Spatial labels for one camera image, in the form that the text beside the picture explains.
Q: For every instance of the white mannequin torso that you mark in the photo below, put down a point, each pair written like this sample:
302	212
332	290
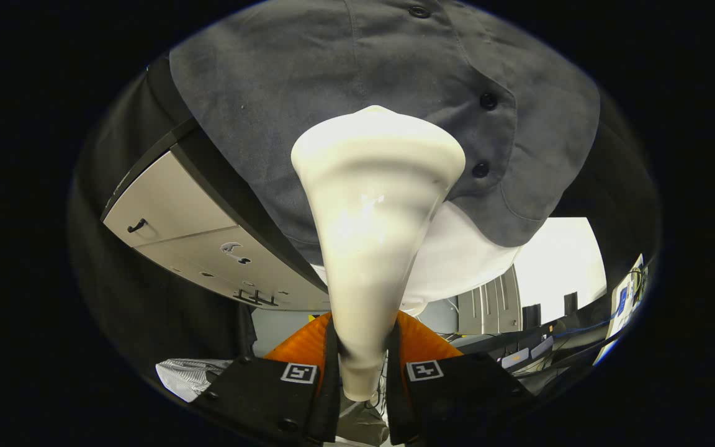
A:
463	261

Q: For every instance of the small black box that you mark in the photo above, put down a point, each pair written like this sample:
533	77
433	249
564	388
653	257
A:
571	303
531	315

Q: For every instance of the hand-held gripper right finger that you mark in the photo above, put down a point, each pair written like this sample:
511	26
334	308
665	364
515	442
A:
457	397

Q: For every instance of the grey ribbed panel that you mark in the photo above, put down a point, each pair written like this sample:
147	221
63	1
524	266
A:
488	304

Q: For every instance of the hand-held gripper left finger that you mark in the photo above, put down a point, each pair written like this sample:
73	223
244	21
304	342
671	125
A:
270	400

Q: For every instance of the grey button-up shirt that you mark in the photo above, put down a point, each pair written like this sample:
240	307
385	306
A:
308	74

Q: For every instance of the striped cloth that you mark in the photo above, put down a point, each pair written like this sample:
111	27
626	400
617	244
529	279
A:
187	375

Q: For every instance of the white garment steamer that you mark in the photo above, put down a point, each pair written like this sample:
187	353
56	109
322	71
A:
373	217

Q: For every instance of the grey cabinet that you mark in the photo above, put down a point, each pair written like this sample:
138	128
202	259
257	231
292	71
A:
177	211

